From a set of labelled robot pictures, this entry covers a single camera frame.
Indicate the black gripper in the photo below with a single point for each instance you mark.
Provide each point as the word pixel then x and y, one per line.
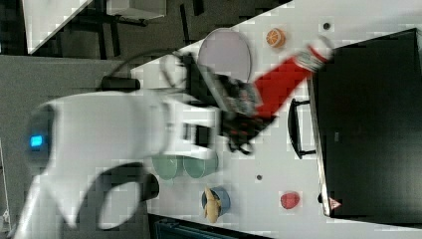
pixel 235 100

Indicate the red plush ketchup bottle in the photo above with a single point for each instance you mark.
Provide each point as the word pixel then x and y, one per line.
pixel 275 86

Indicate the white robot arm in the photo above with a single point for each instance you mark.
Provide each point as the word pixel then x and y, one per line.
pixel 87 152

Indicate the black toaster oven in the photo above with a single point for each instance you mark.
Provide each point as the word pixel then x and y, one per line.
pixel 367 109

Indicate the green cup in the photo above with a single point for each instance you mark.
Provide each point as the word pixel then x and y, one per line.
pixel 198 168

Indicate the blue bowl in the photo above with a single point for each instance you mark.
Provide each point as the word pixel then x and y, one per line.
pixel 219 195

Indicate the green perforated colander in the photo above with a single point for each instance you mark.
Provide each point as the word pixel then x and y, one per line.
pixel 168 166

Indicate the orange slice toy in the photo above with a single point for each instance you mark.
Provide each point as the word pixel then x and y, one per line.
pixel 276 38

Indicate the red plush strawberry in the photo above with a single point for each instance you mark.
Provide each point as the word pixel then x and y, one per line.
pixel 290 200

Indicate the tan plush toy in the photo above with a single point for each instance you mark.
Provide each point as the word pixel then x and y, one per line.
pixel 212 206

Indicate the white side table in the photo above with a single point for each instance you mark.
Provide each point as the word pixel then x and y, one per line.
pixel 44 18

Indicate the black oven door handle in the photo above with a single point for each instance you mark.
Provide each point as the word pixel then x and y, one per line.
pixel 294 128

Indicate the black cylinder post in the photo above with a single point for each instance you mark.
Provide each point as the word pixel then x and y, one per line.
pixel 119 84

